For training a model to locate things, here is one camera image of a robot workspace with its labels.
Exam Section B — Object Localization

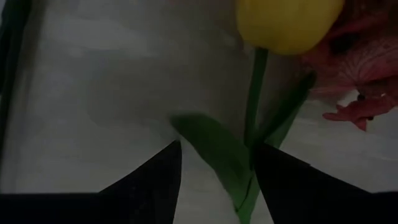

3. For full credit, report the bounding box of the pink artificial flower bunch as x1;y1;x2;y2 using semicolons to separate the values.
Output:
300;0;398;132

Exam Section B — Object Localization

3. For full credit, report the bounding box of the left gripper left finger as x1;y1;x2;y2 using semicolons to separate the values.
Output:
0;140;183;224

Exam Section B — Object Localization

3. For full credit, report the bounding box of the yellow artificial tulip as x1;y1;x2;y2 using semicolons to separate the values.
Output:
169;0;346;224

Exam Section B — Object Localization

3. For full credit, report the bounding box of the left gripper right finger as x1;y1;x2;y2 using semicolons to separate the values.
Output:
253;143;398;224

